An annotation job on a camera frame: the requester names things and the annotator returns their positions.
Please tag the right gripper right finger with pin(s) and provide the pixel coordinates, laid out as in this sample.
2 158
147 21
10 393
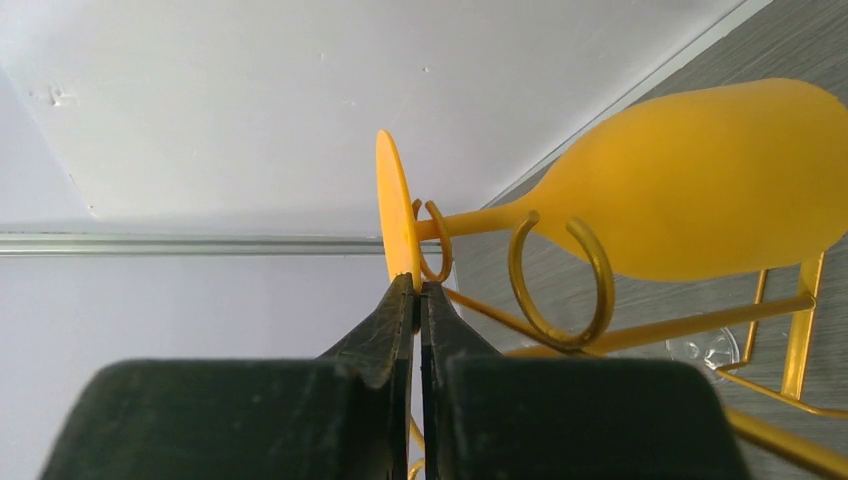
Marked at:
490 416

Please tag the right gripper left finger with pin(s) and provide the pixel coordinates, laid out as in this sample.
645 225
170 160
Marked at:
341 415

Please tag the yellow wine glass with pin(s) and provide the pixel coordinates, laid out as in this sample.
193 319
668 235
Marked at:
683 187

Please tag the gold wire glass rack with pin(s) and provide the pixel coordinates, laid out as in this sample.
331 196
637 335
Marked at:
533 337

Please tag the left aluminium frame post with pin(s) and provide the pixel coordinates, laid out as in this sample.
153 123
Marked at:
118 244

